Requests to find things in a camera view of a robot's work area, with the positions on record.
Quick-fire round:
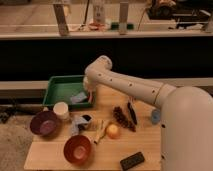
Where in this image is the white paper cup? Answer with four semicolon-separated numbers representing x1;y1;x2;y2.
53;102;69;120

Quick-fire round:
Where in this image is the red-brown bowl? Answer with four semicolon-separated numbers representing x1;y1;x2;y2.
63;135;92;165

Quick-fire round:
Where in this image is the white bottle on shelf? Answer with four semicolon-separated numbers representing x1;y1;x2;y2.
93;0;105;24

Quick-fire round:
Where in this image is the black machine on shelf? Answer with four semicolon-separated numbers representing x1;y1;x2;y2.
147;0;213;20

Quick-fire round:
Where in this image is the blue sponge in tray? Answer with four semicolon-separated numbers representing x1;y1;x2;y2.
70;92;87;104

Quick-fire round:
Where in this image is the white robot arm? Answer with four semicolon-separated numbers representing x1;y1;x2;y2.
83;55;213;171

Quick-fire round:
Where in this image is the blue plastic cup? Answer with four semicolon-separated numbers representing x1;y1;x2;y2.
151;109;161;124

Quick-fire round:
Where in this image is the black rectangular remote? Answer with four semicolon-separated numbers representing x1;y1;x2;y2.
120;152;145;171

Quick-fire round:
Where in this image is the grey metal post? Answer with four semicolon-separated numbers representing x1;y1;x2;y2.
53;4;69;36
119;2;129;35

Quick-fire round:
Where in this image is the purple bowl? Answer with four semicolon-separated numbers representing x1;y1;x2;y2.
30;111;60;136

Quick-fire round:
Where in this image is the black handled brush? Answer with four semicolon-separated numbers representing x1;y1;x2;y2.
127;98;137;125

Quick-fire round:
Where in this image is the yellow-red apple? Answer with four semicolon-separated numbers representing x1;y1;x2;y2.
106;124;120;139

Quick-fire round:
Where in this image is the grey metal post right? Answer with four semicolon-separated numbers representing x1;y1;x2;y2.
119;2;129;35

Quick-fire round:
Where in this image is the green plastic tray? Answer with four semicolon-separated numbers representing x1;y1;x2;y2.
43;75;95;109

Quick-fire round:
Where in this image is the wooden board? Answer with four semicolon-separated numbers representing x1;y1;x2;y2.
23;82;163;171

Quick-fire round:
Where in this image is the grey metal post left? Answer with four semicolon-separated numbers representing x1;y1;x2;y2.
53;4;69;36

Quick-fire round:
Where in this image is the red item in tray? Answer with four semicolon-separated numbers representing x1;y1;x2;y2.
88;92;93;103

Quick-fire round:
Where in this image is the yellow banana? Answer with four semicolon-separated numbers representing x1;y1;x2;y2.
94;120;109;144

